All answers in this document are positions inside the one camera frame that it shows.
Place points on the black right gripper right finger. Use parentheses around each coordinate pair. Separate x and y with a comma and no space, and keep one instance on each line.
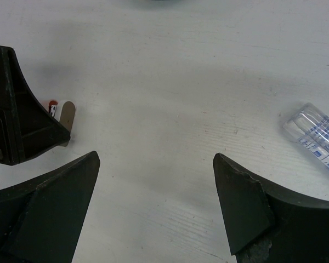
(266,222)

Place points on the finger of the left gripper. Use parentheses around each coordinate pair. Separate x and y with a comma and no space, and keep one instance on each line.
(27,130)

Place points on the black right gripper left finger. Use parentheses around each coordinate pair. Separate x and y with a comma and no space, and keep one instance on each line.
(41,219)

